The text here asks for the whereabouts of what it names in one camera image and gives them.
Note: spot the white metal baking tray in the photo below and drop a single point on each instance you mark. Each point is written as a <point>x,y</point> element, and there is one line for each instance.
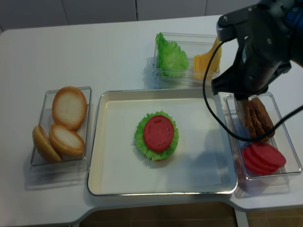
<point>224,158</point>

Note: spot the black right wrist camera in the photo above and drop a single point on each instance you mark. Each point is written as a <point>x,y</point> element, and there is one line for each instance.
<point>233,25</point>

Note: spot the bottom bun under lettuce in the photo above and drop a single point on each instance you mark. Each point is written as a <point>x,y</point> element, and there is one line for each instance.
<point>164,159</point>

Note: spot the brown meat patties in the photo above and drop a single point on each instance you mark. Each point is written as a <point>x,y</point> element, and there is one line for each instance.
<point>256,118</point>

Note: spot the clear patty and tomato container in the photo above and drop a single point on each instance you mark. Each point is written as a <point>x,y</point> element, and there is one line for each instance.
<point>250,183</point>

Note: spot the red tomato slices in container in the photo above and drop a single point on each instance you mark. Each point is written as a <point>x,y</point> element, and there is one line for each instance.
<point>262,158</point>

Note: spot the yellow cheese slices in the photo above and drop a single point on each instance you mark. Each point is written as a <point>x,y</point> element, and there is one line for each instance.
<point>201,62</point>

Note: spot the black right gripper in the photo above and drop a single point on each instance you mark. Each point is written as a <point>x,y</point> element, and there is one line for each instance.
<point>257,59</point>

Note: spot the middle bun half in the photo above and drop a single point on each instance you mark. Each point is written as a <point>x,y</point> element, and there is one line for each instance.
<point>65,141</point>

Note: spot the upright bun half cut side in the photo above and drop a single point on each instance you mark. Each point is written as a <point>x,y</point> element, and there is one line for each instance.
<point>69,108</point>

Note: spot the green lettuce leaves in container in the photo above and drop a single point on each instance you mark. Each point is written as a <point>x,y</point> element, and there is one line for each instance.
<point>171,59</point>

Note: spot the clear lettuce and cheese container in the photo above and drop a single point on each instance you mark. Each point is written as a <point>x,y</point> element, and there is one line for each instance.
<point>192,45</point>

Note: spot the red tomato slice on burger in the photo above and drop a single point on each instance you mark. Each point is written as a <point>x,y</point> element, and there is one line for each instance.
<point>158,133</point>

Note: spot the green lettuce leaf on burger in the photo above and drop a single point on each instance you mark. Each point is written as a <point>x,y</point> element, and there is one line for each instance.
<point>141,146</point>

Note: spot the clear plastic bun container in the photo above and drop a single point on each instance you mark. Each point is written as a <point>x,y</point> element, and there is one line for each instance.
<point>41,174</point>

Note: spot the outer sesame bun half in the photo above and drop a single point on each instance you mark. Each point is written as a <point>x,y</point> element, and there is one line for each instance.
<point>44,146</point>

